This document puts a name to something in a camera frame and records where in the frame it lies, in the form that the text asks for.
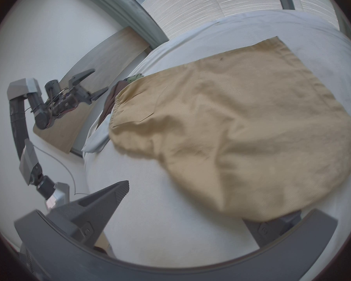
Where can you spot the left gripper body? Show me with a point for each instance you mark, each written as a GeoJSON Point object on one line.
{"type": "Point", "coordinates": [71, 99]}

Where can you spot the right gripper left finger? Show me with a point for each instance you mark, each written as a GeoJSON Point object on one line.
{"type": "Point", "coordinates": [101, 208]}

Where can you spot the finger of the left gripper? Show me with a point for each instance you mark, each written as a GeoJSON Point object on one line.
{"type": "Point", "coordinates": [80, 77]}
{"type": "Point", "coordinates": [99, 94]}

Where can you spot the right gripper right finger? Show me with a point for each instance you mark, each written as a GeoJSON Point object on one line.
{"type": "Point", "coordinates": [267, 229]}

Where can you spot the tan garment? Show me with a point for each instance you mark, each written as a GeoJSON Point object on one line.
{"type": "Point", "coordinates": [237, 121]}

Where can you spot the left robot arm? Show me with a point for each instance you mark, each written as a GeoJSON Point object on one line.
{"type": "Point", "coordinates": [22, 88]}

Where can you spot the pile of clothes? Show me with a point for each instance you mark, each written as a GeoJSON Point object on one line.
{"type": "Point", "coordinates": [109, 99]}

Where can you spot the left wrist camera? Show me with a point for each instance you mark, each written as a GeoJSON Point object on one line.
{"type": "Point", "coordinates": [51, 85]}

